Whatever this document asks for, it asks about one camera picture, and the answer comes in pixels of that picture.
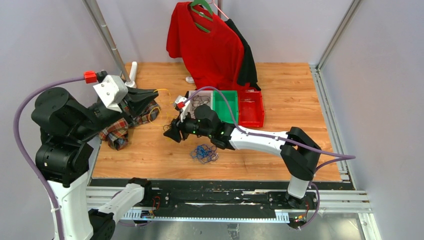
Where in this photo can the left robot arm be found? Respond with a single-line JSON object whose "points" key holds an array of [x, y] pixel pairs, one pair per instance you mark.
{"points": [[63, 159]]}

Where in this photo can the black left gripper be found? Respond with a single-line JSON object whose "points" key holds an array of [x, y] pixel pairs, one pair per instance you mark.
{"points": [[136, 100]]}

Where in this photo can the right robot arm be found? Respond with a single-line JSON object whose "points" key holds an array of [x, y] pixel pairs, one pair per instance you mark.
{"points": [[298, 151]]}

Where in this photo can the red plastic bin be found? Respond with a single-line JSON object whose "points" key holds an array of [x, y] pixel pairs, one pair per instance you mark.
{"points": [[251, 112]]}

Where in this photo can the red t-shirt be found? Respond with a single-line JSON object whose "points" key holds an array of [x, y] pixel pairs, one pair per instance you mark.
{"points": [[212, 52]]}

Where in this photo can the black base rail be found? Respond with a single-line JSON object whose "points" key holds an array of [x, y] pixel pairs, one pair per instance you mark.
{"points": [[241, 201]]}

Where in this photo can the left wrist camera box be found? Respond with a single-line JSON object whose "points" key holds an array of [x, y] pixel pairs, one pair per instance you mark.
{"points": [[111, 91]]}

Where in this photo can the white stand with pole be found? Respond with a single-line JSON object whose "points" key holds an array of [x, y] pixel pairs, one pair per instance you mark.
{"points": [[96, 14]]}

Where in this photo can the plaid cloth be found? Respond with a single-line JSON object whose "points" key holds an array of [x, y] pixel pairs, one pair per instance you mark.
{"points": [[117, 135]]}

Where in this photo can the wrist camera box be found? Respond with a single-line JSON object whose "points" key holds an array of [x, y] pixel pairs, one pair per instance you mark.
{"points": [[111, 91], [182, 104]]}

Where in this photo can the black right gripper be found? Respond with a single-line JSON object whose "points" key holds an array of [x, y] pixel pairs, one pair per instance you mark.
{"points": [[174, 133]]}

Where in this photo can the pink clothes hanger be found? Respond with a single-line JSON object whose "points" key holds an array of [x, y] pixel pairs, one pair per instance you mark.
{"points": [[219, 6]]}

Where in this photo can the black t-shirt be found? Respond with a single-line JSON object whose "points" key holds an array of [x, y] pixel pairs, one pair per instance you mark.
{"points": [[247, 76]]}

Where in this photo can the green plastic bin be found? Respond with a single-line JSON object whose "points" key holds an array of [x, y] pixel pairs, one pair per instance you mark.
{"points": [[221, 108]]}

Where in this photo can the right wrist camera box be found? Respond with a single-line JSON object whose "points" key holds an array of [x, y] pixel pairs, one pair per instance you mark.
{"points": [[182, 104]]}

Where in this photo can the green clothes hanger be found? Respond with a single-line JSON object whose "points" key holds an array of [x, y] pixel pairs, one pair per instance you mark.
{"points": [[196, 5]]}

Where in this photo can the white plastic bin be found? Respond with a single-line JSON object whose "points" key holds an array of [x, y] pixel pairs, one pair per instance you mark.
{"points": [[202, 97]]}

